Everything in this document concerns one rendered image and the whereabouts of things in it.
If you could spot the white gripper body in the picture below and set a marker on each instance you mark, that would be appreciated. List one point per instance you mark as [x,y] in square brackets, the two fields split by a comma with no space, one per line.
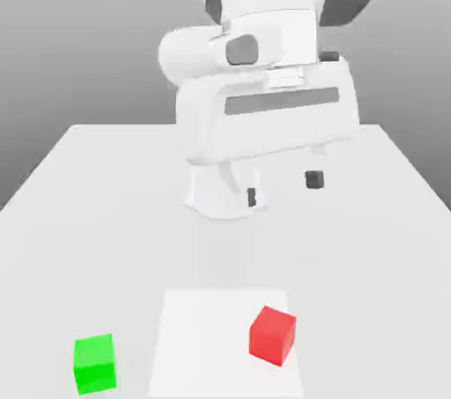
[282,127]

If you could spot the small red cube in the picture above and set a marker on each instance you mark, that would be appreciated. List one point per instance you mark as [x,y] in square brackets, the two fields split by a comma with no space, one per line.
[271,335]

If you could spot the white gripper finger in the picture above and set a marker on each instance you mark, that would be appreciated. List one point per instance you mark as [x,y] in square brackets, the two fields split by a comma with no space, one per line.
[251,196]
[314,180]

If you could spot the small green cube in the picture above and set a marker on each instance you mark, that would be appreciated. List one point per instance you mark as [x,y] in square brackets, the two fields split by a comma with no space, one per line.
[94,363]

